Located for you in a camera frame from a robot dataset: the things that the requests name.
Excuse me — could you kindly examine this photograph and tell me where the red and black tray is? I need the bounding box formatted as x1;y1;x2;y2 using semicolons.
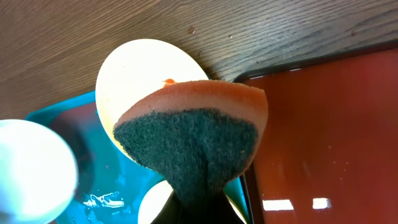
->
236;40;397;224

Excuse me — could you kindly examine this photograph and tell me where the yellow-green plate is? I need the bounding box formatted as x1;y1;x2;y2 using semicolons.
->
137;178;250;224
95;39;208;157

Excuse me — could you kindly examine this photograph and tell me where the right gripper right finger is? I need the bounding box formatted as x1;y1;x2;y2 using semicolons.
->
198;191;244;224

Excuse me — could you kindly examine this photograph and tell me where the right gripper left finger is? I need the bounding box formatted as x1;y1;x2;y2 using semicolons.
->
151;191;198;224

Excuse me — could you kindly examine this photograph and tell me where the light blue plate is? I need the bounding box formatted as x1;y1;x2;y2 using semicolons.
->
1;119;78;223

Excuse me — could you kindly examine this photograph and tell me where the teal plastic tray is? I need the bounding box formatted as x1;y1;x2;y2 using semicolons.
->
24;90;251;224

